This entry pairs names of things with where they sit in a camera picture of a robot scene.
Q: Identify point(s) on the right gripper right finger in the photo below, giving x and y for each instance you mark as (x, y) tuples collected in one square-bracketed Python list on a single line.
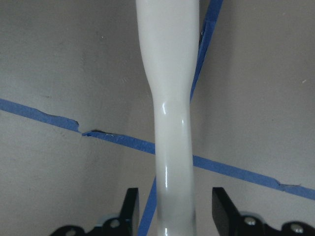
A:
[(230, 222)]

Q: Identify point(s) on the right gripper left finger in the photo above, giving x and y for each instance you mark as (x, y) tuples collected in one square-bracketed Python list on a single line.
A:
[(125, 224)]

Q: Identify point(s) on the beige hand brush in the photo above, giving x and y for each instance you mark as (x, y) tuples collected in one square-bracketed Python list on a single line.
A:
[(169, 37)]

